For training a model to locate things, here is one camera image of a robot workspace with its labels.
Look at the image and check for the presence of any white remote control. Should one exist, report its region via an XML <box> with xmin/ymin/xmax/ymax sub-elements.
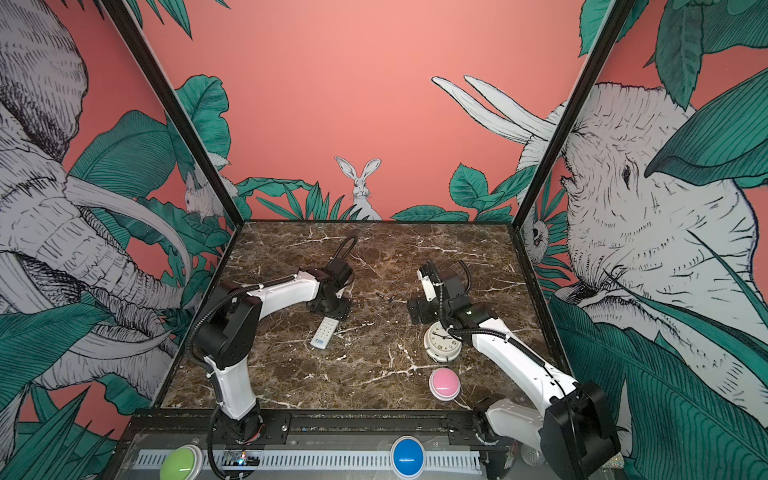
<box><xmin>310</xmin><ymin>317</ymin><xmax>340</xmax><ymax>350</ymax></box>

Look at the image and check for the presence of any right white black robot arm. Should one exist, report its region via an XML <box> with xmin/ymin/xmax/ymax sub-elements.
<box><xmin>407</xmin><ymin>261</ymin><xmax>620</xmax><ymax>479</ymax></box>

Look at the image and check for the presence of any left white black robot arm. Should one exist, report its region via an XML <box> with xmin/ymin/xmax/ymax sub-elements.
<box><xmin>186</xmin><ymin>259</ymin><xmax>353</xmax><ymax>444</ymax></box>

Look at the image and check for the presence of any white round alarm clock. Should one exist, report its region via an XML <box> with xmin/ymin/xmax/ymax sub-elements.
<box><xmin>423</xmin><ymin>322</ymin><xmax>462</xmax><ymax>363</ymax></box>

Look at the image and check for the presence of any pink round push button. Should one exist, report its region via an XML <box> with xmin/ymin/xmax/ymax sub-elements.
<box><xmin>429</xmin><ymin>367</ymin><xmax>461</xmax><ymax>402</ymax></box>

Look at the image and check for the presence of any blue round push button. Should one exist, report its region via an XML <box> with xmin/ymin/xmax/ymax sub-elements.
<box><xmin>390</xmin><ymin>436</ymin><xmax>426</xmax><ymax>479</ymax></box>

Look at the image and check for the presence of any small green circuit board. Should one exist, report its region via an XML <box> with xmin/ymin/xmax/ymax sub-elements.
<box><xmin>223</xmin><ymin>451</ymin><xmax>260</xmax><ymax>468</ymax></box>

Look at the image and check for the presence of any green round push button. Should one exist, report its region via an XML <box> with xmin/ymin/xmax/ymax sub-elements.
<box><xmin>159</xmin><ymin>444</ymin><xmax>203</xmax><ymax>480</ymax></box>

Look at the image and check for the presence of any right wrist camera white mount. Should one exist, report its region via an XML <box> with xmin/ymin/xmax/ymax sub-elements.
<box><xmin>418</xmin><ymin>268</ymin><xmax>436</xmax><ymax>302</ymax></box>

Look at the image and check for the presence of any white slotted cable duct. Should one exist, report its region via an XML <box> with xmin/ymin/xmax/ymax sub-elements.
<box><xmin>133</xmin><ymin>449</ymin><xmax>482</xmax><ymax>472</ymax></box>

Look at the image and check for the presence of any black front mounting rail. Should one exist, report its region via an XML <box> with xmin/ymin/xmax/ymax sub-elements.
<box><xmin>120</xmin><ymin>408</ymin><xmax>511</xmax><ymax>448</ymax></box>

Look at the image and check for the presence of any left black frame post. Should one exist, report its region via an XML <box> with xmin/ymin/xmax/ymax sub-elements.
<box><xmin>100</xmin><ymin>0</ymin><xmax>244</xmax><ymax>229</ymax></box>

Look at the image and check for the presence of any black frame post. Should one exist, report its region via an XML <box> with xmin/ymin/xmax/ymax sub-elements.
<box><xmin>512</xmin><ymin>0</ymin><xmax>634</xmax><ymax>231</ymax></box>
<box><xmin>100</xmin><ymin>0</ymin><xmax>244</xmax><ymax>229</ymax></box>

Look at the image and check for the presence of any right black frame post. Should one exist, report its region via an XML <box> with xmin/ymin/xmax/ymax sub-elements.
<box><xmin>512</xmin><ymin>0</ymin><xmax>634</xmax><ymax>231</ymax></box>

